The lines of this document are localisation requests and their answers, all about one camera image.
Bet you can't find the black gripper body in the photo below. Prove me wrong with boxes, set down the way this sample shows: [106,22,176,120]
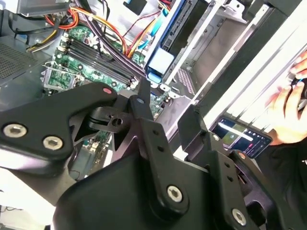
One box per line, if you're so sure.
[53,153,231,230]

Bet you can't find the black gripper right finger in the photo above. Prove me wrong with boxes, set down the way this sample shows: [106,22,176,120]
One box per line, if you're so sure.
[177,104,276,230]

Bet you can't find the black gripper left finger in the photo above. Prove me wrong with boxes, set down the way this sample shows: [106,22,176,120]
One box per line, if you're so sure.
[0,78,190,216]

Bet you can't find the round black tool blue ring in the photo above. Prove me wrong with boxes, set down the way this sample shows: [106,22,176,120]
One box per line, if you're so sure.
[289,73,307,101]

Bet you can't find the hard disk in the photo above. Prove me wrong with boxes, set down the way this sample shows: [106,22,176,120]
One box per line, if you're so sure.
[143,0,211,84]

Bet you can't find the orange red power wire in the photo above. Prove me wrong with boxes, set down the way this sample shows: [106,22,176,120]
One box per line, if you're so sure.
[121,0,173,59]

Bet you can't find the person's bare hand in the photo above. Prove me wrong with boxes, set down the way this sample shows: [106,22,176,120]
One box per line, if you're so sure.
[265,51,307,146]

